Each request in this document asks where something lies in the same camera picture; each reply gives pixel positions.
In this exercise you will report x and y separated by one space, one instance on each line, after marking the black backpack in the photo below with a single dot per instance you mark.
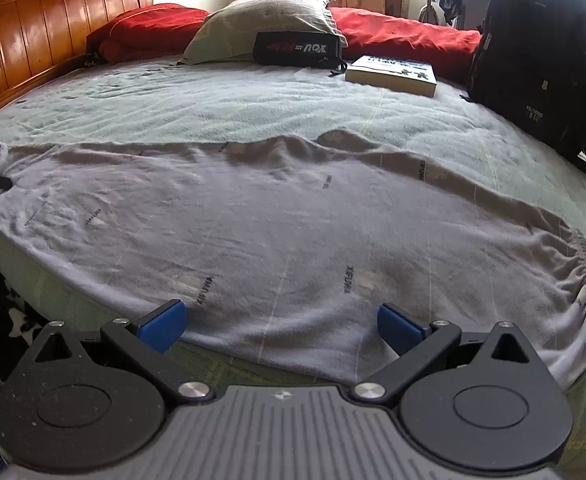
543 60

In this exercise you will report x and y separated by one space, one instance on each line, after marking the grey pants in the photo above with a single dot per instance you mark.
273 240

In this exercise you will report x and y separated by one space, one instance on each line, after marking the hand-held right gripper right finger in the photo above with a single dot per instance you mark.
398 327

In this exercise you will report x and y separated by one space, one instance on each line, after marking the wooden headboard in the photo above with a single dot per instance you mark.
48 35

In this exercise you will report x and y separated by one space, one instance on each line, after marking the black printed pouch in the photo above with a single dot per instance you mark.
293 49

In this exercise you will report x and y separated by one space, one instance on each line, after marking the white blue book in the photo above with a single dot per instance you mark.
393 72

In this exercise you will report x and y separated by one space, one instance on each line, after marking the long red quilt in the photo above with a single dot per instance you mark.
408 35

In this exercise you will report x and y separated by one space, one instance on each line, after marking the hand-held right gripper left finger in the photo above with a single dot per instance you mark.
165 325

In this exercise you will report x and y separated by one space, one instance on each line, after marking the grey green pillow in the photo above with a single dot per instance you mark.
263 20

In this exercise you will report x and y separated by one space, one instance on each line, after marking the red folded quilt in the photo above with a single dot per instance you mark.
143 30

